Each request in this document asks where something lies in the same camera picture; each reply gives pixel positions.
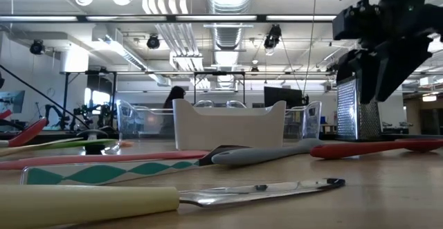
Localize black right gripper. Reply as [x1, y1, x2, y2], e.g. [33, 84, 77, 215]
[352, 0, 443, 104]

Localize red silicone spoon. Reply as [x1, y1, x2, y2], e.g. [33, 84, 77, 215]
[309, 138, 443, 161]

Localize grey silicone spatula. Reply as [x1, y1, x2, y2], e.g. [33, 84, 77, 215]
[210, 138, 325, 167]

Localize pink silicone spatula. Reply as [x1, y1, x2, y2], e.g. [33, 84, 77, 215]
[0, 149, 211, 171]

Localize teal diamond patterned utensil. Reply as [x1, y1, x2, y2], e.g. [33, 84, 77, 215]
[19, 145, 251, 186]

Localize green silicone spatula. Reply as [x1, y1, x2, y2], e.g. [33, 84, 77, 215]
[0, 138, 119, 158]

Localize cream-handled metal knife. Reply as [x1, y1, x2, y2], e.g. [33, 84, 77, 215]
[0, 177, 346, 229]

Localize red spoon with metal neck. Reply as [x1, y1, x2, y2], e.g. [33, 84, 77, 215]
[0, 117, 48, 149]

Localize clear plastic bin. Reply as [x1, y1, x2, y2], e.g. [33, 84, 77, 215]
[226, 99, 323, 142]
[116, 99, 215, 140]

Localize black computer monitor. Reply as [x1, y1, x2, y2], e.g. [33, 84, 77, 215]
[263, 86, 304, 109]

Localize black ceiling spotlight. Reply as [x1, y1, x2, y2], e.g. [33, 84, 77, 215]
[263, 24, 282, 50]
[145, 34, 161, 51]
[28, 39, 46, 56]

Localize black metal rack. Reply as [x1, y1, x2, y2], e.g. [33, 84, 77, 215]
[192, 71, 246, 105]
[59, 69, 119, 130]

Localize white rectangular plastic bin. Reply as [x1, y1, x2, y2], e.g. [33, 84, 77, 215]
[172, 98, 287, 151]

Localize person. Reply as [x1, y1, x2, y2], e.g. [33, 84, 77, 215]
[161, 85, 187, 136]

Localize background black robot arms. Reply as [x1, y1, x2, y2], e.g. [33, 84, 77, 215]
[44, 103, 117, 131]

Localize metal box grater black handle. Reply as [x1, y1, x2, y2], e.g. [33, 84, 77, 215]
[336, 51, 383, 142]

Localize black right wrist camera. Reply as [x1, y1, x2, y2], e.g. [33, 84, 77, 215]
[332, 4, 381, 42]

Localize black aluminium frame rail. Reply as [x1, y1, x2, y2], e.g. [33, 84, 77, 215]
[320, 134, 443, 143]
[0, 130, 120, 145]

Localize thin hanging cable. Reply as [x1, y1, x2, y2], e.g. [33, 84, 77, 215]
[302, 0, 318, 97]

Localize orange brush clear handle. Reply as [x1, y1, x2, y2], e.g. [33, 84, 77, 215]
[102, 139, 135, 155]

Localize long black arm cable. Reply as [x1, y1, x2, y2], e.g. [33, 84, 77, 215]
[0, 64, 91, 129]

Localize wall-mounted screen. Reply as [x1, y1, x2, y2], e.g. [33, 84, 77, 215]
[0, 90, 26, 114]

